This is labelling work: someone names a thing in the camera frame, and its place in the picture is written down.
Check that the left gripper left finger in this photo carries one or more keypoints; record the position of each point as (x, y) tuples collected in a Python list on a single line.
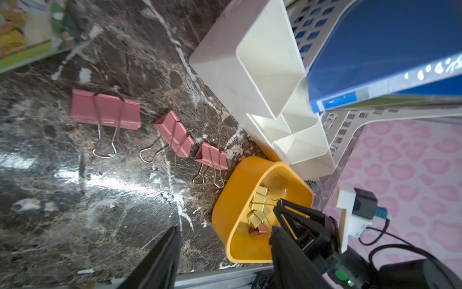
[(158, 270)]

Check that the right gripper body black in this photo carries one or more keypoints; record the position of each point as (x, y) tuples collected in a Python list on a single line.
[(325, 241)]

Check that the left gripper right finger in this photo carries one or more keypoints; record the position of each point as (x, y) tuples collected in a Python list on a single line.
[(292, 269)]

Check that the pink binder clip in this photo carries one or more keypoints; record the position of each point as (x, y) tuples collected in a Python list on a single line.
[(260, 230), (105, 110), (176, 138)]

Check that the yellow plastic storage box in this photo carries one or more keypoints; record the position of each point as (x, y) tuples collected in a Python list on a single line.
[(230, 214)]

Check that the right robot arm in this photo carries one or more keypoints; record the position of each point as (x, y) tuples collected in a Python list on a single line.
[(427, 272)]

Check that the pink binder clip top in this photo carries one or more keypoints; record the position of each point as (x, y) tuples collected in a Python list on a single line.
[(176, 138)]

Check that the blue binder folder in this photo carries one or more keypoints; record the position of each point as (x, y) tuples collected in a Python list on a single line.
[(381, 48)]

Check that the white desktop file organizer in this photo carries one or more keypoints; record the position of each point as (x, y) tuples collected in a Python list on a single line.
[(256, 58)]

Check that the illustrated children's book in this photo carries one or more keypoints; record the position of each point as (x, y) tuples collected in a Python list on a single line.
[(32, 30)]

